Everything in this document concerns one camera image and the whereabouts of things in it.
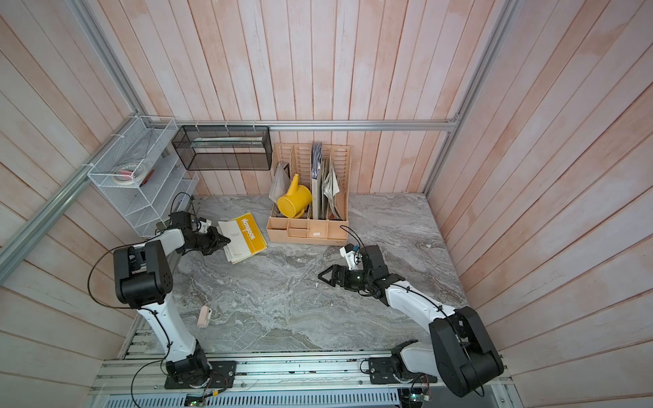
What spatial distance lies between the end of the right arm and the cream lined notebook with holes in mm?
357

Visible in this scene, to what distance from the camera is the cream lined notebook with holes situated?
99cm

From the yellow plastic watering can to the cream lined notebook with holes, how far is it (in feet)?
0.52

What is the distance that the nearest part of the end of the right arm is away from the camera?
0.65m

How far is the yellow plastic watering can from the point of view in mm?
972

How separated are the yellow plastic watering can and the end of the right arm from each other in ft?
1.01

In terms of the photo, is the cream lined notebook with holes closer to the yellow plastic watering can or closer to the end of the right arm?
the yellow plastic watering can
